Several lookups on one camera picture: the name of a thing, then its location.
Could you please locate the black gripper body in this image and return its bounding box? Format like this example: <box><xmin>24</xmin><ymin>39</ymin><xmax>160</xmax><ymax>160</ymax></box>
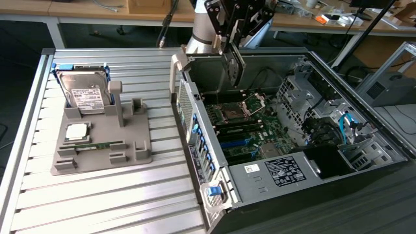
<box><xmin>216</xmin><ymin>0</ymin><xmax>271</xmax><ymax>25</ymax></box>

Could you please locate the black Nvidia graphics card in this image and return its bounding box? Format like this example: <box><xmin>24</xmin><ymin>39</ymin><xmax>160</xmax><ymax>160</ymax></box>
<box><xmin>212</xmin><ymin>35</ymin><xmax>247</xmax><ymax>88</ymax></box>

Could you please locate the grey metal device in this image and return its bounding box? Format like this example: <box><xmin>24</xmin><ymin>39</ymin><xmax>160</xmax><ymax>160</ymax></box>
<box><xmin>276</xmin><ymin>0</ymin><xmax>295</xmax><ymax>14</ymax></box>

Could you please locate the orange and black box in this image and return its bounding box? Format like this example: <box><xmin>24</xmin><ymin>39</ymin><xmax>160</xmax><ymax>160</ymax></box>
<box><xmin>315</xmin><ymin>13</ymin><xmax>340</xmax><ymax>25</ymax></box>

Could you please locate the brown cardboard box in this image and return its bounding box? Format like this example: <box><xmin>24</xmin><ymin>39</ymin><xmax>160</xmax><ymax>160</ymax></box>
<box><xmin>127</xmin><ymin>0</ymin><xmax>172</xmax><ymax>14</ymax></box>

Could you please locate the white tape roll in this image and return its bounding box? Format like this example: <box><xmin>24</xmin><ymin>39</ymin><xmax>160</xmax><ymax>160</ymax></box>
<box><xmin>338</xmin><ymin>13</ymin><xmax>364</xmax><ymax>27</ymax></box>

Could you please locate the black monitor stand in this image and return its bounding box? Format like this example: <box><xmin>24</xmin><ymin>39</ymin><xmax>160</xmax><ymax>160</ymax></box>
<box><xmin>350</xmin><ymin>0</ymin><xmax>374</xmax><ymax>20</ymax></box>

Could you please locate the perforated metal drive cage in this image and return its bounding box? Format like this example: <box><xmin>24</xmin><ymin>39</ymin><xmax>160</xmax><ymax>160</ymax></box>
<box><xmin>276</xmin><ymin>73</ymin><xmax>326</xmax><ymax>130</ymax></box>

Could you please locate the black stand pole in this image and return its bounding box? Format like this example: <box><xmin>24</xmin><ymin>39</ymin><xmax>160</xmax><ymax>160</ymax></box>
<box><xmin>331</xmin><ymin>0</ymin><xmax>399</xmax><ymax>71</ymax></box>

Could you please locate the metal socket cover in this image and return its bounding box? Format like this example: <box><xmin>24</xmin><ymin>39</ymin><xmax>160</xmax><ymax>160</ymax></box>
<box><xmin>242</xmin><ymin>92</ymin><xmax>270</xmax><ymax>115</ymax></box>

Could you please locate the CPU socket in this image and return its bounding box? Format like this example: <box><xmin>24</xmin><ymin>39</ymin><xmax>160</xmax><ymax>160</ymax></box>
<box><xmin>220</xmin><ymin>102</ymin><xmax>251</xmax><ymax>121</ymax></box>

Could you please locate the wooden desk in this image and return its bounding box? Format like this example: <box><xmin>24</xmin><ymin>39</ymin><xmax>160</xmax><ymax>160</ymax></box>
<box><xmin>270</xmin><ymin>0</ymin><xmax>416</xmax><ymax>61</ymax></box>
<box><xmin>0</xmin><ymin>0</ymin><xmax>196</xmax><ymax>48</ymax></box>

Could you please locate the green motherboard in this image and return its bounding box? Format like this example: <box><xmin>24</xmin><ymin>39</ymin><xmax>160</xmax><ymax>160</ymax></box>
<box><xmin>203</xmin><ymin>97</ymin><xmax>300</xmax><ymax>166</ymax></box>

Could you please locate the black RAM slot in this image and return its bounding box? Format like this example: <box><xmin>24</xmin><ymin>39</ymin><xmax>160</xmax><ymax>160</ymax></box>
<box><xmin>214</xmin><ymin>121</ymin><xmax>263</xmax><ymax>131</ymax></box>
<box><xmin>218</xmin><ymin>126</ymin><xmax>264</xmax><ymax>137</ymax></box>

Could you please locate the folded brown cardboard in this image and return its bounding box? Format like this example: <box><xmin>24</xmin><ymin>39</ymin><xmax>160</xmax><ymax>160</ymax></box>
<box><xmin>392</xmin><ymin>2</ymin><xmax>416</xmax><ymax>24</ymax></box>

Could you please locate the grey computer tower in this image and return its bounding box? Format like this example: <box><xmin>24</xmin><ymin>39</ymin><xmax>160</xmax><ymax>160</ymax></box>
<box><xmin>356</xmin><ymin>70</ymin><xmax>416</xmax><ymax>108</ymax></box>

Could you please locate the hard disk in blue carrier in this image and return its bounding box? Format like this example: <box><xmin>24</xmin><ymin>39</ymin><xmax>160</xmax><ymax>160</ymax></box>
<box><xmin>51</xmin><ymin>62</ymin><xmax>114</xmax><ymax>115</ymax></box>

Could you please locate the blue expansion slot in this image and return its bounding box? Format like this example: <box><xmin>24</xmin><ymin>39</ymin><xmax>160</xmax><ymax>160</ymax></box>
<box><xmin>220</xmin><ymin>138</ymin><xmax>250</xmax><ymax>148</ymax></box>

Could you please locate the grey chipset heatsink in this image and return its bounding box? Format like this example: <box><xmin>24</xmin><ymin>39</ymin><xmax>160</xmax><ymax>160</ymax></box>
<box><xmin>260</xmin><ymin>143</ymin><xmax>284</xmax><ymax>159</ymax></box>

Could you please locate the black expansion slot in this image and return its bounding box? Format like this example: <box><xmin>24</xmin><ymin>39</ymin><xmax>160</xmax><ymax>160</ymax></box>
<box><xmin>224</xmin><ymin>146</ymin><xmax>258</xmax><ymax>164</ymax></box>

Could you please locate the grey plastic parts rack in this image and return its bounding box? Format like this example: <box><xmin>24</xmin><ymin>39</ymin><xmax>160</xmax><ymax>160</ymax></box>
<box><xmin>51</xmin><ymin>80</ymin><xmax>154</xmax><ymax>176</ymax></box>

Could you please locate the grey disk bay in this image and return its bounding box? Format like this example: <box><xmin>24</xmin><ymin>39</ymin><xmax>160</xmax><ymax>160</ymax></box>
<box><xmin>338</xmin><ymin>137</ymin><xmax>391</xmax><ymax>171</ymax></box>

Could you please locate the silver CPU chip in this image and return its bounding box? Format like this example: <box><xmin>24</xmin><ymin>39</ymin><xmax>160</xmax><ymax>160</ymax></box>
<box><xmin>64</xmin><ymin>123</ymin><xmax>91</xmax><ymax>142</ymax></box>

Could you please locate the green RAM stick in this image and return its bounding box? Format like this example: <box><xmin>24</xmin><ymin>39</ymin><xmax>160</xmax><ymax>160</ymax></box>
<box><xmin>75</xmin><ymin>143</ymin><xmax>111</xmax><ymax>150</ymax></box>

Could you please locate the grey power supply unit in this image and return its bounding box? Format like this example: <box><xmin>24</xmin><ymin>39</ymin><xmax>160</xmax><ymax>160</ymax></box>
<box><xmin>227</xmin><ymin>152</ymin><xmax>323</xmax><ymax>203</ymax></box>

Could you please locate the open black PC case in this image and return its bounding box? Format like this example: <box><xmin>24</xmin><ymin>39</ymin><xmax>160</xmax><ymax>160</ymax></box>
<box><xmin>170</xmin><ymin>46</ymin><xmax>416</xmax><ymax>234</ymax></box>

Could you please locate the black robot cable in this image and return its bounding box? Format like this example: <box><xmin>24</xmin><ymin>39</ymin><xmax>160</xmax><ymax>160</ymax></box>
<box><xmin>158</xmin><ymin>0</ymin><xmax>180</xmax><ymax>48</ymax></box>

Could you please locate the black looped wire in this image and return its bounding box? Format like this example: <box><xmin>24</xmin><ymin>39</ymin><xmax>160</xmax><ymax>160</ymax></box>
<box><xmin>250</xmin><ymin>67</ymin><xmax>284</xmax><ymax>91</ymax></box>

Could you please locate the grey loose cable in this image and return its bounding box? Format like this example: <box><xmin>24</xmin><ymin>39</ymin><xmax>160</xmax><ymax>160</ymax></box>
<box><xmin>92</xmin><ymin>0</ymin><xmax>127</xmax><ymax>12</ymax></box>

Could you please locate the aluminium profile frame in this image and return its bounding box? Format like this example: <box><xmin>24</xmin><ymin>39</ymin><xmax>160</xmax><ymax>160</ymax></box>
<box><xmin>376</xmin><ymin>40</ymin><xmax>416</xmax><ymax>74</ymax></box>

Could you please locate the light blue wire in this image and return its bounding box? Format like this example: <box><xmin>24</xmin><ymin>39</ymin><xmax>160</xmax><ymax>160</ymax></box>
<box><xmin>338</xmin><ymin>111</ymin><xmax>360</xmax><ymax>144</ymax></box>

